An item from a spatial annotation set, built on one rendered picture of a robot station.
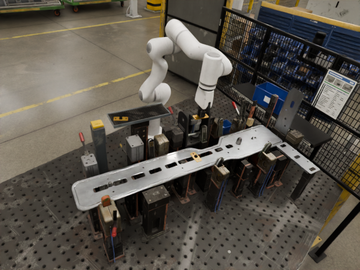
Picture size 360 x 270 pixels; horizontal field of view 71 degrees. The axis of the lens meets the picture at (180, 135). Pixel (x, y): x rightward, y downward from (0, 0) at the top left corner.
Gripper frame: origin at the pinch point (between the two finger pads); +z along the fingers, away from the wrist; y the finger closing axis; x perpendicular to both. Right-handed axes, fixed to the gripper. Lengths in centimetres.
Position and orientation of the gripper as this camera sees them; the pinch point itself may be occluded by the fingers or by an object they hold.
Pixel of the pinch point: (201, 112)
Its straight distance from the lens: 134.9
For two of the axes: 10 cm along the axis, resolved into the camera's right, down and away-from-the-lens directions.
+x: 9.0, -1.8, 4.1
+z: -1.2, 7.7, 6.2
